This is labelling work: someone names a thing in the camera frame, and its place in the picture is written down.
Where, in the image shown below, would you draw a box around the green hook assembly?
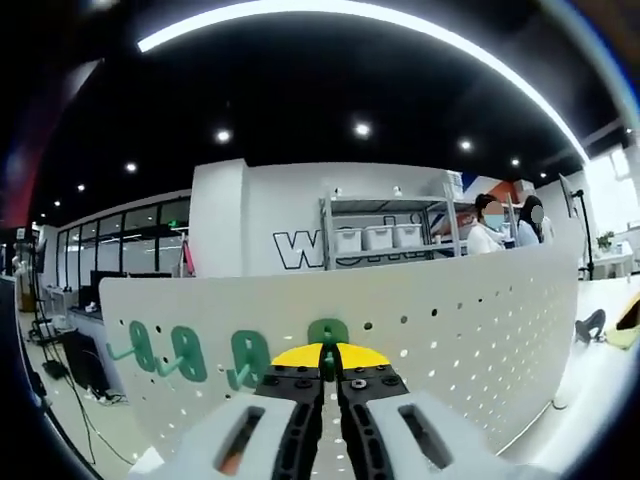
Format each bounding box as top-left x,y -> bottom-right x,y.
225,327 -> 274,392
307,317 -> 350,384
156,324 -> 209,384
107,319 -> 157,372

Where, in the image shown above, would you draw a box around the white perforated mounting plate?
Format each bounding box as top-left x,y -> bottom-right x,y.
98,243 -> 582,471

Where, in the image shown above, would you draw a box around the long ceiling light strip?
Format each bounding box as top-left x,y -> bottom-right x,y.
136,0 -> 591,164

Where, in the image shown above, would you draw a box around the white storage bin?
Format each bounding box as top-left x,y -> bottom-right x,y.
362,225 -> 395,251
392,223 -> 424,249
333,227 -> 365,254

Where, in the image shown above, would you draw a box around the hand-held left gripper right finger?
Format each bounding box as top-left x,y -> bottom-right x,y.
335,342 -> 556,480

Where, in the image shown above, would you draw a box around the dark grey curved object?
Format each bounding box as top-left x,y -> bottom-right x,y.
574,308 -> 609,346

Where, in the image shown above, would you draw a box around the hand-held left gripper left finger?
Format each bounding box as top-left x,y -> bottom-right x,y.
132,342 -> 325,480

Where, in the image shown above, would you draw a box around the round ceiling spotlights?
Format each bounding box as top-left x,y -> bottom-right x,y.
49,119 -> 551,211

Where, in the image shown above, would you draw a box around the grey metal shelf rack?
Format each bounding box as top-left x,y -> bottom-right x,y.
319,183 -> 474,272

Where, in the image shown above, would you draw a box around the grey background desk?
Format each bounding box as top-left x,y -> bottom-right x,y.
67,303 -> 107,331

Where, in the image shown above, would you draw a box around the black tripod stand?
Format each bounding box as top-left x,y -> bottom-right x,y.
19,234 -> 69,381

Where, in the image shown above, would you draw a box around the white side table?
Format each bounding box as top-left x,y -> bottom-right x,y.
592,247 -> 640,279

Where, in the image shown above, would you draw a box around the black computer monitor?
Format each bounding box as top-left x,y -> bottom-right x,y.
89,269 -> 132,301

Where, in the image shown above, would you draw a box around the black equipment case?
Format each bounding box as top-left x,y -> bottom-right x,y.
58,328 -> 112,397

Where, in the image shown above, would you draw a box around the pink hanging cloth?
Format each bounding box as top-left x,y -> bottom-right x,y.
178,237 -> 200,277

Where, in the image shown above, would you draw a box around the monitor on black stand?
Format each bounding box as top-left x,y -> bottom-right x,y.
558,172 -> 599,282

